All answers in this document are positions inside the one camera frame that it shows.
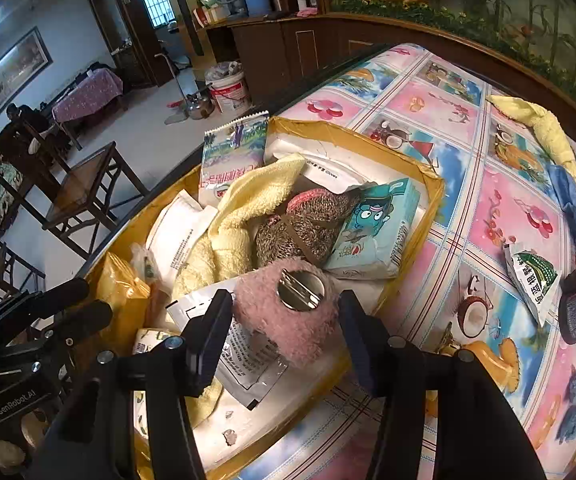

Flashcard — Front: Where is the white plastic bucket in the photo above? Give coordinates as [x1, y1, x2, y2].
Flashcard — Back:
[205, 61, 249, 114]

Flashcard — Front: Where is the framed wall picture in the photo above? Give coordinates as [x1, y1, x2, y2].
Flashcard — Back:
[0, 26, 54, 134]

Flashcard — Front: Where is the yellow taped cardboard box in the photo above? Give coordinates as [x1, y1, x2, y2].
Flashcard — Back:
[75, 115, 446, 480]

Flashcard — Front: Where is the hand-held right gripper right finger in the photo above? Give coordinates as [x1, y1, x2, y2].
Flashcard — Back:
[338, 291, 543, 480]

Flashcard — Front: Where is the small yellow green packet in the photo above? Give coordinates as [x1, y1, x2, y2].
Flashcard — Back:
[133, 327, 179, 357]

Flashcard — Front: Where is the green white snack packet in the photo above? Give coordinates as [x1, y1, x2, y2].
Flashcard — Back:
[504, 242, 560, 329]

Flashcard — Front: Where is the aquarium with plants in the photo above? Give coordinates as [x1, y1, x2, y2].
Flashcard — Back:
[328, 0, 576, 113]

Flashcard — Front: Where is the floral cushion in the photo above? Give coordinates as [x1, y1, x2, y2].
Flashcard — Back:
[0, 157, 25, 232]

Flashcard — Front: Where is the white paper packet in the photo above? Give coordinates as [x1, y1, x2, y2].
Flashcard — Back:
[145, 190, 219, 287]

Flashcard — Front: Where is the orange white box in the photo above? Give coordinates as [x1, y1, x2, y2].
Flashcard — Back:
[193, 6, 229, 27]

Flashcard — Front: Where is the pink fuzzy badge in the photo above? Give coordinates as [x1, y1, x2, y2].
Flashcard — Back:
[232, 256, 341, 367]

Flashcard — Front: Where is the colourful printed tablecloth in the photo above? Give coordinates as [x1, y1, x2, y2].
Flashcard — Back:
[238, 42, 576, 480]

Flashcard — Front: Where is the landscape print snack packet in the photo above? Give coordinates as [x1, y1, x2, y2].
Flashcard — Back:
[199, 116, 269, 207]

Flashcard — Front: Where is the dark wooden cabinet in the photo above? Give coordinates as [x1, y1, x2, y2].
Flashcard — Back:
[193, 10, 576, 161]

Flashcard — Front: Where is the yellow towel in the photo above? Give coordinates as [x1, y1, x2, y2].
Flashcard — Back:
[488, 95, 576, 182]
[172, 155, 309, 426]

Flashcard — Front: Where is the teal cartoon tissue pack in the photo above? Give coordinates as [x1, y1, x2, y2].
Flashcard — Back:
[325, 178, 421, 280]

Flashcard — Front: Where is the silver packet with black text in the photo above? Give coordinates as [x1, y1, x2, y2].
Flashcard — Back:
[165, 287, 289, 411]

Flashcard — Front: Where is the table with purple cloth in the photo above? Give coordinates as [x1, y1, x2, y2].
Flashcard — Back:
[50, 67, 124, 127]

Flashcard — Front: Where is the white glove packet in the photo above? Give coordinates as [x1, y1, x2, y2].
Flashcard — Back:
[265, 122, 371, 195]

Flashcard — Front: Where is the orange plastic bag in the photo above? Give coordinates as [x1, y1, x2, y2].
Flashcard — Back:
[93, 252, 151, 357]

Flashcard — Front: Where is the metal kettle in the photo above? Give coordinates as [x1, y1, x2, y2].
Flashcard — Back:
[184, 87, 215, 121]

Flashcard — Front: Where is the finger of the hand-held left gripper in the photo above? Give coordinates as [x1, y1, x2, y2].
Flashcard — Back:
[0, 277, 91, 332]
[0, 300, 114, 358]

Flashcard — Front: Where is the grey knitted pouch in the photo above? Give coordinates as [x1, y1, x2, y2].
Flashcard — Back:
[255, 187, 365, 267]

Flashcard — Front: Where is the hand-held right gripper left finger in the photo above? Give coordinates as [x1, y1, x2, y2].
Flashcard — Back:
[25, 289, 233, 480]

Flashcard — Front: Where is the metal walking cane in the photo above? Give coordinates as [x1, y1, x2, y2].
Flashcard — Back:
[155, 52, 189, 107]

